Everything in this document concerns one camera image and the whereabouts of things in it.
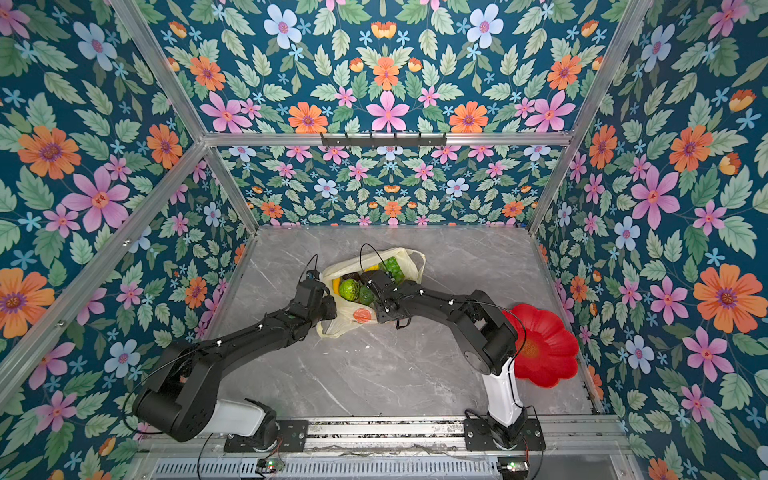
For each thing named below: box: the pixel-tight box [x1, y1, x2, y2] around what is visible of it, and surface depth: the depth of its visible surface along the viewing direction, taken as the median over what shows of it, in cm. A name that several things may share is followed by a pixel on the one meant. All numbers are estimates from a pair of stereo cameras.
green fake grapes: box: [380, 256, 405, 285], surface depth 103 cm
